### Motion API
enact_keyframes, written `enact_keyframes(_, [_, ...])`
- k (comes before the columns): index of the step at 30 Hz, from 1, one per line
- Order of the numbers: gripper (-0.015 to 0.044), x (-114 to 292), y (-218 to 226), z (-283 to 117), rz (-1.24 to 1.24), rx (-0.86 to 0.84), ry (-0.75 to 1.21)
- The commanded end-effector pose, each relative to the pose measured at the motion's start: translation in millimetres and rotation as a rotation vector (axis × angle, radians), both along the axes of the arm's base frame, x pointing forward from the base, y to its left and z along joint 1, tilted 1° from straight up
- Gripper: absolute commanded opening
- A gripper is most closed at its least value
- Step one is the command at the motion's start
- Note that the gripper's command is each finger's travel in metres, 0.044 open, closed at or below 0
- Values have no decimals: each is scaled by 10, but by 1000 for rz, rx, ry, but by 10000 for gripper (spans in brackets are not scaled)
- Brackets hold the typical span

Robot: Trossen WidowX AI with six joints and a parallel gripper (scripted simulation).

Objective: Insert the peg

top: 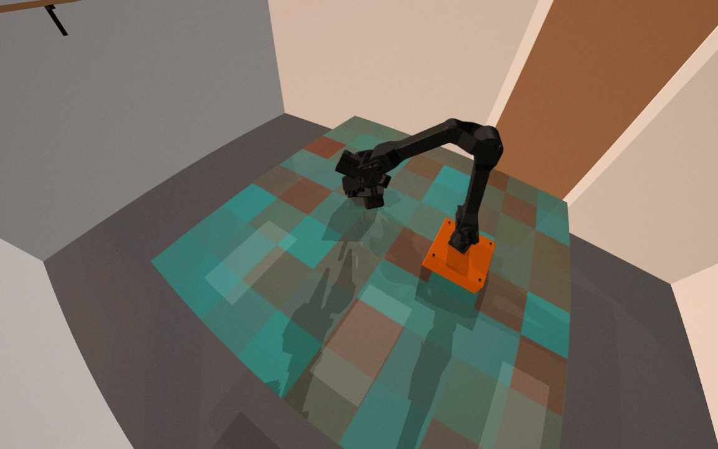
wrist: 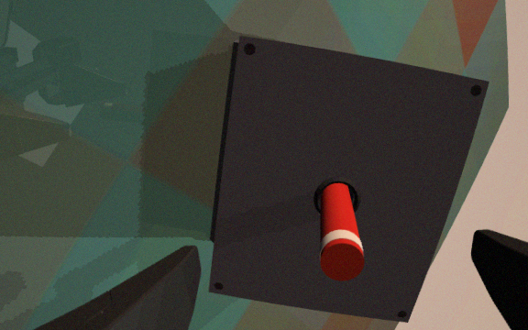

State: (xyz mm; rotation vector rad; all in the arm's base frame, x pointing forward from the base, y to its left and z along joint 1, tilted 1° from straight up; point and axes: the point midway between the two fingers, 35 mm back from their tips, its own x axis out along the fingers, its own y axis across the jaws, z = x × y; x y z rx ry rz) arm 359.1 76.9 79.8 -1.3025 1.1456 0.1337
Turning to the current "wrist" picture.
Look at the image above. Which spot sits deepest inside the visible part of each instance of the dark grey panel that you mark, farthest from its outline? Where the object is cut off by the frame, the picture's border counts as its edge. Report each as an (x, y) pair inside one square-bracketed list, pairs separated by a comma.
[(298, 119)]

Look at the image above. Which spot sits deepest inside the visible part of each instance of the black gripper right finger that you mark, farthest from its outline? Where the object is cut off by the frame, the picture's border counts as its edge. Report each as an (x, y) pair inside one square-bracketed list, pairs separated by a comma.
[(502, 263)]

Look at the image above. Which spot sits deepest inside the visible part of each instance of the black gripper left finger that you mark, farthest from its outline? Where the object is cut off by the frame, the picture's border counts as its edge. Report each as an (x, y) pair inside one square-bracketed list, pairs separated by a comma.
[(160, 297)]

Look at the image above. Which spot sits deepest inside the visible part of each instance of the red peg with white band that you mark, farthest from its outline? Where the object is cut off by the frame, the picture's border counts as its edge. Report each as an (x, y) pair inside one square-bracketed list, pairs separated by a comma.
[(341, 254)]

